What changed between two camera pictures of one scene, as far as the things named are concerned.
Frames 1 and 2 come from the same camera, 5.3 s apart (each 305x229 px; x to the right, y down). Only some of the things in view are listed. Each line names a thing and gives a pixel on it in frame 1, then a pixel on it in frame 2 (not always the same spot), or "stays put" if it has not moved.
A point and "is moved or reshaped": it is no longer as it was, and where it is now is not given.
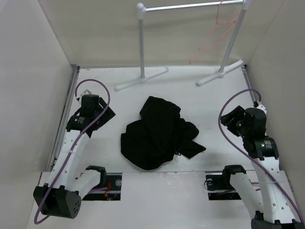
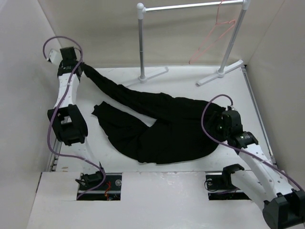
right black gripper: x=238 y=113 to x=216 y=119
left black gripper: x=108 y=115 to x=81 y=66
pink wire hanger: x=208 y=35 stays put
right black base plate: x=219 y=187 stays put
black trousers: x=152 y=141 is moved or reshaped
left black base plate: x=111 y=191 stays put
